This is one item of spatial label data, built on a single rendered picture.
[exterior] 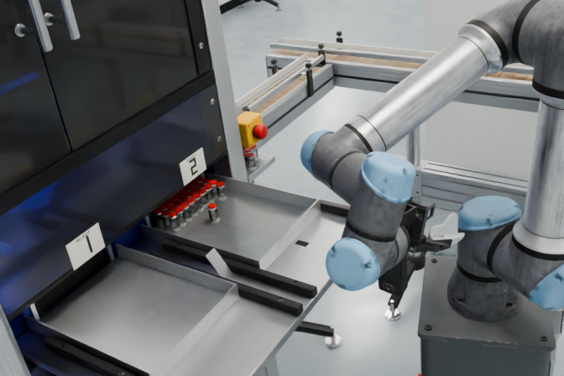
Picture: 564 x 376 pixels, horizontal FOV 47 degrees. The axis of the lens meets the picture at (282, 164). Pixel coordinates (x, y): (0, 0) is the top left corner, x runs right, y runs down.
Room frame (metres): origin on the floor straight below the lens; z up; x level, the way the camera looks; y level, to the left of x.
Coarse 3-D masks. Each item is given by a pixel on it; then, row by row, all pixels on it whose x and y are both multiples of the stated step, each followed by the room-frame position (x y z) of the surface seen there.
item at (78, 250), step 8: (96, 224) 1.11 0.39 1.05; (88, 232) 1.09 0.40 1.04; (96, 232) 1.11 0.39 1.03; (80, 240) 1.07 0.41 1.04; (96, 240) 1.10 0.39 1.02; (72, 248) 1.06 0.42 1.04; (80, 248) 1.07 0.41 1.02; (88, 248) 1.08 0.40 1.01; (96, 248) 1.10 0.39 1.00; (72, 256) 1.05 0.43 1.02; (80, 256) 1.07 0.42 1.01; (88, 256) 1.08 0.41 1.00; (72, 264) 1.05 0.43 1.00; (80, 264) 1.06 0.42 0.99
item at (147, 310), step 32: (128, 256) 1.21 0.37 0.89; (96, 288) 1.12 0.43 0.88; (128, 288) 1.11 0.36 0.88; (160, 288) 1.10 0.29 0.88; (192, 288) 1.08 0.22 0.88; (224, 288) 1.05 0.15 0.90; (32, 320) 1.01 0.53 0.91; (64, 320) 1.03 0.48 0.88; (96, 320) 1.02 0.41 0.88; (128, 320) 1.01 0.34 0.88; (160, 320) 1.00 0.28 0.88; (192, 320) 0.98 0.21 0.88; (96, 352) 0.91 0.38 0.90; (128, 352) 0.92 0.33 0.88; (160, 352) 0.91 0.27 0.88
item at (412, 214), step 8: (408, 208) 0.90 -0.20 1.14; (416, 208) 0.89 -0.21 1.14; (424, 208) 0.92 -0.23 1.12; (432, 208) 0.91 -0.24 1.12; (408, 216) 0.87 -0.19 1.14; (416, 216) 0.89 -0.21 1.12; (424, 216) 0.88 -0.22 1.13; (432, 216) 0.92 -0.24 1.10; (400, 224) 0.85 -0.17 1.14; (408, 224) 0.87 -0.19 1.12; (416, 224) 0.88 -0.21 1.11; (424, 224) 0.88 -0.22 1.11; (408, 232) 0.84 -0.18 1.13; (416, 232) 0.88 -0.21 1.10; (408, 240) 0.83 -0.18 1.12; (416, 240) 0.87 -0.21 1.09; (424, 240) 0.89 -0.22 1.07; (408, 248) 0.83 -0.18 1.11; (416, 248) 0.88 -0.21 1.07
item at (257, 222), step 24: (240, 192) 1.44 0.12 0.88; (264, 192) 1.40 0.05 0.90; (288, 192) 1.36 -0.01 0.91; (240, 216) 1.33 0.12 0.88; (264, 216) 1.32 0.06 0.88; (288, 216) 1.31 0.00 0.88; (312, 216) 1.28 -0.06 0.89; (192, 240) 1.21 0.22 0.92; (216, 240) 1.24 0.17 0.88; (240, 240) 1.23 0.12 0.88; (264, 240) 1.22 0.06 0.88; (288, 240) 1.19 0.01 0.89; (264, 264) 1.11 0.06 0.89
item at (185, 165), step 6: (198, 150) 1.38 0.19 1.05; (192, 156) 1.36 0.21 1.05; (198, 156) 1.38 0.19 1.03; (186, 162) 1.34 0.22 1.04; (192, 162) 1.36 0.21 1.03; (198, 162) 1.37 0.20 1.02; (204, 162) 1.39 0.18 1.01; (180, 168) 1.32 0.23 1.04; (186, 168) 1.34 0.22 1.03; (198, 168) 1.37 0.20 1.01; (204, 168) 1.39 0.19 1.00; (186, 174) 1.34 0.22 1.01; (198, 174) 1.37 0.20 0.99; (186, 180) 1.33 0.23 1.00
